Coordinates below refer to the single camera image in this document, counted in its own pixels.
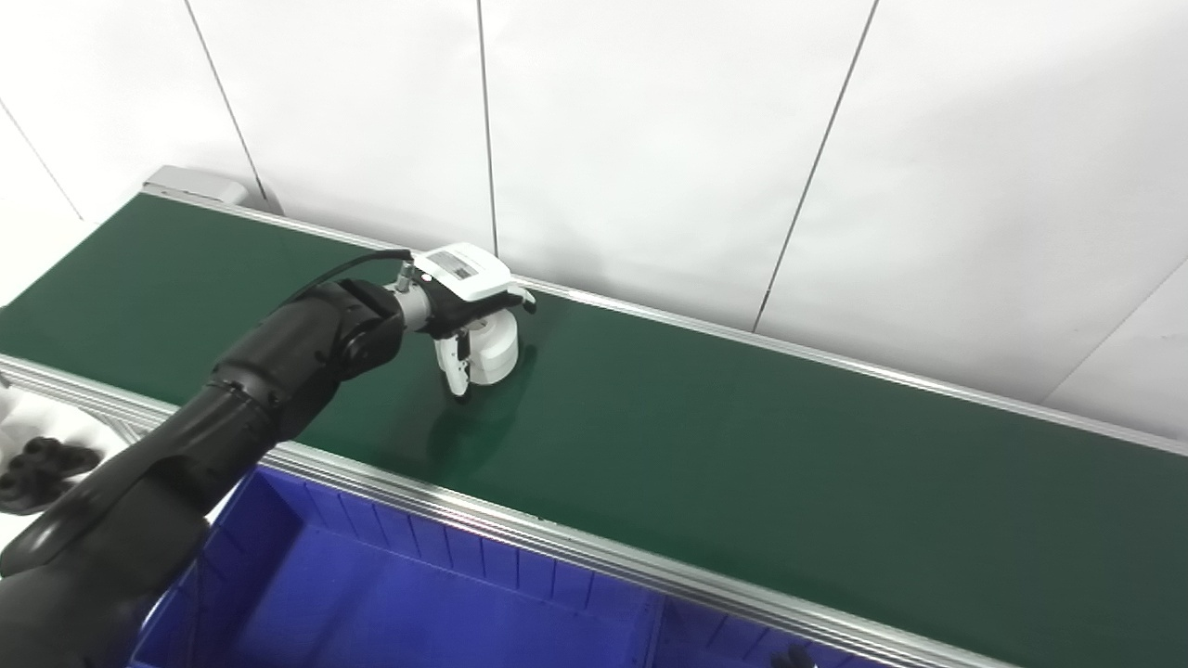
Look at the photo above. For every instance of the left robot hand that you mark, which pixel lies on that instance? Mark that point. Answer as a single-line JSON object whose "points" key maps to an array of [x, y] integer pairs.
{"points": [[461, 278]]}

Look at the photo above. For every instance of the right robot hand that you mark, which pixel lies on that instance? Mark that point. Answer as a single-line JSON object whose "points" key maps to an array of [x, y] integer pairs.
{"points": [[794, 660]]}

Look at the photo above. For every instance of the white cylindrical part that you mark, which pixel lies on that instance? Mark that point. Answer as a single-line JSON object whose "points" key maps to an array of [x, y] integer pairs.
{"points": [[495, 345]]}

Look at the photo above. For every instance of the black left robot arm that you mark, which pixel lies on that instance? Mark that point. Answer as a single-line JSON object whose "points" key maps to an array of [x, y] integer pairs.
{"points": [[204, 436]]}

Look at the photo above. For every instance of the blue plastic bin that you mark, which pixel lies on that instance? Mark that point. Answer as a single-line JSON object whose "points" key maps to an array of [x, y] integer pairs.
{"points": [[390, 594], [733, 645]]}

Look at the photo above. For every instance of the green conveyor belt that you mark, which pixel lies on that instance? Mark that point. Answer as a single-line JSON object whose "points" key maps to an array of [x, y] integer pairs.
{"points": [[742, 436], [520, 524]]}

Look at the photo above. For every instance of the grey conveyor end cover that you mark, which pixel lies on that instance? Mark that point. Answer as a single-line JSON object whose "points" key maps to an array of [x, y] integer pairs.
{"points": [[193, 184]]}

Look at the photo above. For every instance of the black knobbed object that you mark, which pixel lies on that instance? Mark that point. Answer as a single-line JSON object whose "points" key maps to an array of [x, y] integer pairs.
{"points": [[42, 471]]}

